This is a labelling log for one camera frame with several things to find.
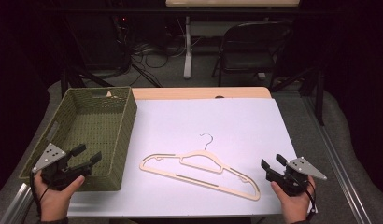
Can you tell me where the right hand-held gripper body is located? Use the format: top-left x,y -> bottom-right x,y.
265,156 -> 328,198

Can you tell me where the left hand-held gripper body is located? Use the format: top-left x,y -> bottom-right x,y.
32,142 -> 94,191

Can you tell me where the green woven basket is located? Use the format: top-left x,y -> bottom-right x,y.
19,86 -> 138,192

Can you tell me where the beige clothes hanger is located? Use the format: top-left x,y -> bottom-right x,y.
138,133 -> 262,202

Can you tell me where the person's right hand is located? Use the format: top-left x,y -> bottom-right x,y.
270,175 -> 317,224

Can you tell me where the person's left hand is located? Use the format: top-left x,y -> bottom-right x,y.
34,172 -> 87,223

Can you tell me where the white table mat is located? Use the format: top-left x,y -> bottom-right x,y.
67,97 -> 319,217

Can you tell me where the black metal stand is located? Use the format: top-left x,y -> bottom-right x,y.
269,65 -> 326,127
60,63 -> 114,96

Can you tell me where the black folding chair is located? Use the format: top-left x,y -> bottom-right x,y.
211,21 -> 294,89

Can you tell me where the white desk leg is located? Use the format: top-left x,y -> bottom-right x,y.
182,15 -> 193,80

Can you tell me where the light desk top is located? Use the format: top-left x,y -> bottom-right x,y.
164,0 -> 302,8

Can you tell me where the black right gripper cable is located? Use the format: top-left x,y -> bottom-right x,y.
304,180 -> 319,220

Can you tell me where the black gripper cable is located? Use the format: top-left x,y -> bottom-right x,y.
29,170 -> 51,218
304,180 -> 319,220

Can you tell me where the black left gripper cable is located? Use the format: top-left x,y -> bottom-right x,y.
29,170 -> 51,218

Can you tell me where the silver metal rail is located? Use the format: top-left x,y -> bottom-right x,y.
303,94 -> 373,224
0,182 -> 35,224

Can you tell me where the tangle of floor cables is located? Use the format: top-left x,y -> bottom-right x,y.
116,15 -> 189,89

